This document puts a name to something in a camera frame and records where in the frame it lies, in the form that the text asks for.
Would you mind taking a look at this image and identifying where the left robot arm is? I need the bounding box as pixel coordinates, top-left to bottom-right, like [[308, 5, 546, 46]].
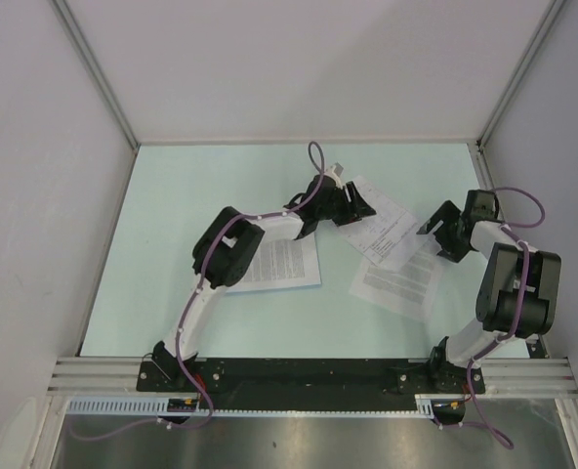
[[151, 171, 377, 391]]

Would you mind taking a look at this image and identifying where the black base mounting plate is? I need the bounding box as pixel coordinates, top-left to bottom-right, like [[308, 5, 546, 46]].
[[136, 356, 485, 412]]

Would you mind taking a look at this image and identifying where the text paper sheet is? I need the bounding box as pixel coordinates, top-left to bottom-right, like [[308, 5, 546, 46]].
[[350, 249, 443, 323], [240, 234, 321, 282]]

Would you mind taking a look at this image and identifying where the left aluminium frame post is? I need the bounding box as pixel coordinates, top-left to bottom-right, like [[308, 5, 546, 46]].
[[49, 0, 140, 152]]

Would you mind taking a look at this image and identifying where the aluminium frame post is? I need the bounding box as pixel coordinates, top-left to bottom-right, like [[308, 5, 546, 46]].
[[49, 0, 140, 152], [475, 0, 569, 150]]

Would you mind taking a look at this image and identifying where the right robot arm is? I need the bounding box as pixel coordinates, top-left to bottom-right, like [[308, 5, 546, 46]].
[[417, 190, 561, 393]]

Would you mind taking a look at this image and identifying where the table form paper sheet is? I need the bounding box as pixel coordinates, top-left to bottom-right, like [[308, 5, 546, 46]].
[[338, 176, 429, 272]]

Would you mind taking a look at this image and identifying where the slotted cable duct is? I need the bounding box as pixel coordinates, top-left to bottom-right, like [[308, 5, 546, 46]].
[[66, 393, 466, 417]]

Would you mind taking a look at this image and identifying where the aluminium front frame rail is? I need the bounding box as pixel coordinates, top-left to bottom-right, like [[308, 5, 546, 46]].
[[49, 357, 578, 399]]

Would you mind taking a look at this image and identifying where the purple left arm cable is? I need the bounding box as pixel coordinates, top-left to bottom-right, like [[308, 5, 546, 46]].
[[66, 141, 329, 444]]

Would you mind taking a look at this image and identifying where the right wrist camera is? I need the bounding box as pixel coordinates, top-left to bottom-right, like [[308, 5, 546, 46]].
[[462, 190, 500, 223]]

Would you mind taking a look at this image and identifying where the blue clipboard folder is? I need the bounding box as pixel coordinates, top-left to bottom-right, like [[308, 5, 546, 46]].
[[227, 281, 321, 294]]

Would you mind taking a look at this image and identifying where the right aluminium frame post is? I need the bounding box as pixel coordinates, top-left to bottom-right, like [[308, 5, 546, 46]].
[[475, 0, 569, 150]]

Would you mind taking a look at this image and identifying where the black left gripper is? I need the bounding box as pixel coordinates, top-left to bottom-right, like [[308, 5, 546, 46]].
[[315, 181, 375, 227]]

